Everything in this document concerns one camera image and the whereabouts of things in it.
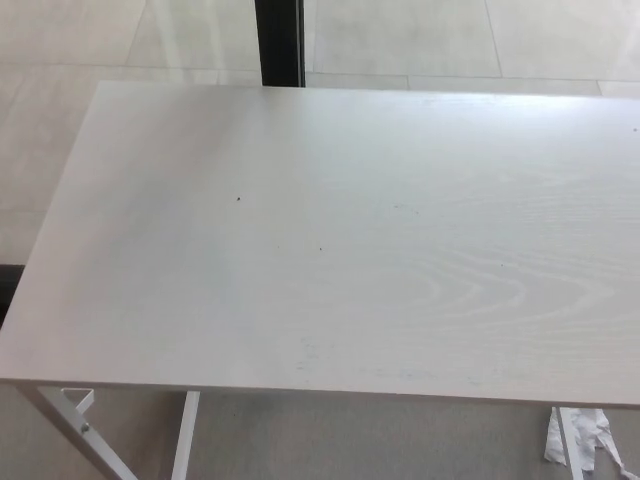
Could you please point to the crumpled white paper strip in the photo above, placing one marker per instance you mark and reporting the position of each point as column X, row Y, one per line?
column 595, row 435

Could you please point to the white table leg with brace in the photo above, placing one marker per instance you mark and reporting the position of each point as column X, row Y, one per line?
column 70, row 425

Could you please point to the white metal table leg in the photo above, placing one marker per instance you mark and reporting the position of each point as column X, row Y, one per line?
column 570, row 445

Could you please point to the white metal table bar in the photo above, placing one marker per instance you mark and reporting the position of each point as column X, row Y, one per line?
column 184, row 435

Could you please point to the black vertical window post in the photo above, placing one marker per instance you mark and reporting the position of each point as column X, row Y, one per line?
column 277, row 40

